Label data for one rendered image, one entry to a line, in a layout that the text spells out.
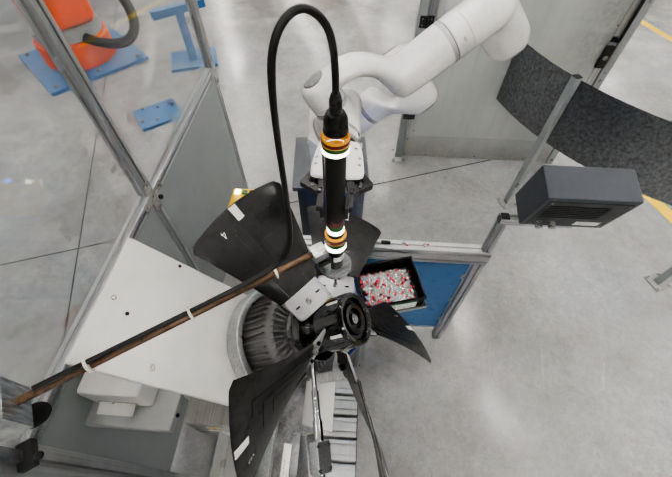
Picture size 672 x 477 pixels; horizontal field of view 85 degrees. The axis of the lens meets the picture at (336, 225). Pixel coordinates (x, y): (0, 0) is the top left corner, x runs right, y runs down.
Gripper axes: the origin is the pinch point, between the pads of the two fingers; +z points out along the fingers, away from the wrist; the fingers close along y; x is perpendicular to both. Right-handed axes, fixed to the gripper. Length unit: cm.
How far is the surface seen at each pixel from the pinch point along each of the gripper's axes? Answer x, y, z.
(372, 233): -35.0, -9.4, -20.0
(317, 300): -24.4, 3.4, 6.8
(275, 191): -7.7, 13.3, -9.7
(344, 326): -23.6, -2.8, 12.7
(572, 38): -52, -125, -179
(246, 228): -9.5, 18.0, -0.9
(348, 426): -141, -7, 13
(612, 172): -24, -76, -37
